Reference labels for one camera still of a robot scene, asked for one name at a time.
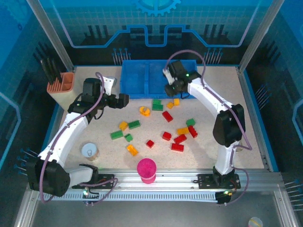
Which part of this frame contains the aluminium frame post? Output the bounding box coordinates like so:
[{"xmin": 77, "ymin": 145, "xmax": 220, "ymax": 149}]
[
  {"xmin": 238, "ymin": 0, "xmax": 285, "ymax": 73},
  {"xmin": 25, "ymin": 0, "xmax": 74, "ymax": 72}
]

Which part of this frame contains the black utensil handle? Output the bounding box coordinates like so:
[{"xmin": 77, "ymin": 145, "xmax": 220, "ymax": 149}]
[
  {"xmin": 40, "ymin": 59, "xmax": 52, "ymax": 85},
  {"xmin": 52, "ymin": 59, "xmax": 62, "ymax": 85},
  {"xmin": 46, "ymin": 58, "xmax": 57, "ymax": 83}
]

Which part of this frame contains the large green lego brick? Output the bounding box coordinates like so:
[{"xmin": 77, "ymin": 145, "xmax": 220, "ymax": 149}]
[{"xmin": 151, "ymin": 99, "xmax": 164, "ymax": 112}]

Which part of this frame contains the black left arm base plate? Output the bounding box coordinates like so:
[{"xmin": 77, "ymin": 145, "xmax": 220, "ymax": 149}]
[{"xmin": 94, "ymin": 174, "xmax": 116, "ymax": 188}]

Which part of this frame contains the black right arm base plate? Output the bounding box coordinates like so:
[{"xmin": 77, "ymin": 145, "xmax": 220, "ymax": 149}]
[{"xmin": 197, "ymin": 174, "xmax": 241, "ymax": 190}]

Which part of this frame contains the aluminium table side rail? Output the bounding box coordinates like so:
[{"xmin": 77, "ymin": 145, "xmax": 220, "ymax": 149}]
[{"xmin": 236, "ymin": 66, "xmax": 273, "ymax": 171}]

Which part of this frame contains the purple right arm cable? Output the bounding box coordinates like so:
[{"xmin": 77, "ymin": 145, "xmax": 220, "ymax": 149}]
[{"xmin": 165, "ymin": 50, "xmax": 253, "ymax": 205}]

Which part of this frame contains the pink plastic cup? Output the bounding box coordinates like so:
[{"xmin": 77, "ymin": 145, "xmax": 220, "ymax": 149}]
[{"xmin": 136, "ymin": 157, "xmax": 157, "ymax": 184}]

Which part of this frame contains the aluminium mounting rail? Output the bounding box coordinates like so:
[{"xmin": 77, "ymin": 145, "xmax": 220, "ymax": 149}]
[{"xmin": 63, "ymin": 168, "xmax": 285, "ymax": 192}]

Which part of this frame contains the black right controller box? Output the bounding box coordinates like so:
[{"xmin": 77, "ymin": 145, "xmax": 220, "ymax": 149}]
[{"xmin": 216, "ymin": 189, "xmax": 235, "ymax": 205}]

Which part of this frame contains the silver-lid tin can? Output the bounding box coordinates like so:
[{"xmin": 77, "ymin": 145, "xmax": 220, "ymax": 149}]
[{"xmin": 81, "ymin": 142, "xmax": 100, "ymax": 162}]

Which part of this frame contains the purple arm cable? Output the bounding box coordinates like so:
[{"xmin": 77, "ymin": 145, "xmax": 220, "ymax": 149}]
[
  {"xmin": 39, "ymin": 72, "xmax": 118, "ymax": 205},
  {"xmin": 165, "ymin": 50, "xmax": 253, "ymax": 205}
]

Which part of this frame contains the blue three-compartment bin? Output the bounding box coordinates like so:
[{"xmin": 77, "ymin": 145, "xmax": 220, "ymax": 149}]
[{"xmin": 120, "ymin": 59, "xmax": 198, "ymax": 99}]

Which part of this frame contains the black left controller board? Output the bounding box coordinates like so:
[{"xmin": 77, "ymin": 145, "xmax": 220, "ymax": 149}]
[{"xmin": 82, "ymin": 186, "xmax": 100, "ymax": 206}]

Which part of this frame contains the beige orange utensil holder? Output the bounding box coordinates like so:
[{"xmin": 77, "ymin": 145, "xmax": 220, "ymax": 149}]
[{"xmin": 46, "ymin": 72, "xmax": 82, "ymax": 111}]

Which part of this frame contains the white slotted cable duct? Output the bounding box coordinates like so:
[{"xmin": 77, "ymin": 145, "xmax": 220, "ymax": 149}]
[{"xmin": 37, "ymin": 192, "xmax": 220, "ymax": 202}]

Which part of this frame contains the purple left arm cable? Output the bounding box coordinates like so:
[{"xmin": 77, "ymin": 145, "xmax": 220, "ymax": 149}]
[{"xmin": 39, "ymin": 72, "xmax": 118, "ymax": 205}]

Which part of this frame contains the pink yellow ball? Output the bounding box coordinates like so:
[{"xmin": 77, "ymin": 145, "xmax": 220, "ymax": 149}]
[{"xmin": 248, "ymin": 217, "xmax": 263, "ymax": 227}]

